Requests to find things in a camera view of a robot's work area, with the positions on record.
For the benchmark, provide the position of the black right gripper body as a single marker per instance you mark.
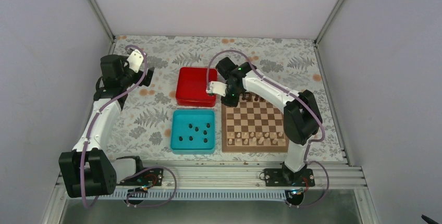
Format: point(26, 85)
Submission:
point(234, 100)

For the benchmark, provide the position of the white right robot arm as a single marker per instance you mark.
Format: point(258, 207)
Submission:
point(301, 115)

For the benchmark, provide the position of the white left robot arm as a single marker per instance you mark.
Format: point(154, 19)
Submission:
point(86, 170)

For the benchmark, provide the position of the wooden chessboard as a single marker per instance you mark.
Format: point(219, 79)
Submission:
point(253, 127)

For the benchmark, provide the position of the red square tin lid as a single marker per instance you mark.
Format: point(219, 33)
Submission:
point(191, 88)

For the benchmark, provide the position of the floral patterned table mat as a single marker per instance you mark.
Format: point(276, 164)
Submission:
point(144, 125)

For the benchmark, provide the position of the blue plastic tray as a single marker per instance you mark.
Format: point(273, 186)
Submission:
point(193, 132)

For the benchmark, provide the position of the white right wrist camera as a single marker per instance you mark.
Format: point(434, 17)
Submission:
point(216, 88)

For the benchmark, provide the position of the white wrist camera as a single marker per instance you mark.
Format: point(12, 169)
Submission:
point(216, 88)
point(135, 60)

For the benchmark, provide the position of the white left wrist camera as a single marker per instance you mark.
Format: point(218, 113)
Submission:
point(135, 60)

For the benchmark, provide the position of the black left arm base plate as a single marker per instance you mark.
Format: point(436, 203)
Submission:
point(151, 177)

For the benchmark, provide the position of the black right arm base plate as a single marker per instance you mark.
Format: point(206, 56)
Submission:
point(274, 177)

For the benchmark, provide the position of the aluminium front rail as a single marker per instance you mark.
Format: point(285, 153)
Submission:
point(185, 180)

